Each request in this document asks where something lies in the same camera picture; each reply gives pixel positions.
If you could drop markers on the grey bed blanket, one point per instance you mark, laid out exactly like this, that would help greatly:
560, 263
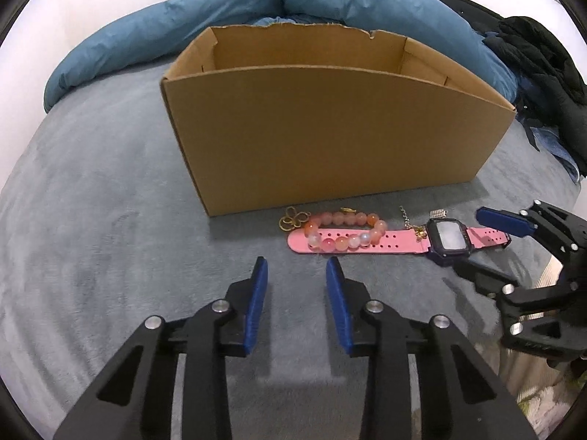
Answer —
114, 215

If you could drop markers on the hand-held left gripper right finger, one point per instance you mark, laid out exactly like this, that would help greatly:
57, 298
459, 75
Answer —
337, 302

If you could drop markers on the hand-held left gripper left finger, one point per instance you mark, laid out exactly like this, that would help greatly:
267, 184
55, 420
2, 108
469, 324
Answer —
257, 302

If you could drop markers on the blue denim cloth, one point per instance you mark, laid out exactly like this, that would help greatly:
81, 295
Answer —
552, 142

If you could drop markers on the brown cardboard box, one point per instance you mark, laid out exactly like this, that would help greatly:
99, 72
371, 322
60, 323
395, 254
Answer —
321, 137

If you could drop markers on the blue duvet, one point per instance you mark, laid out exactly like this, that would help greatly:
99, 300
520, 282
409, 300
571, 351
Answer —
183, 23

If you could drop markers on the black jacket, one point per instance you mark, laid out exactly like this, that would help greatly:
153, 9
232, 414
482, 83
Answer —
545, 59

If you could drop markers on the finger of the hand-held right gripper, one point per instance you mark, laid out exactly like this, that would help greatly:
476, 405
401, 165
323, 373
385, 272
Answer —
502, 222
486, 277

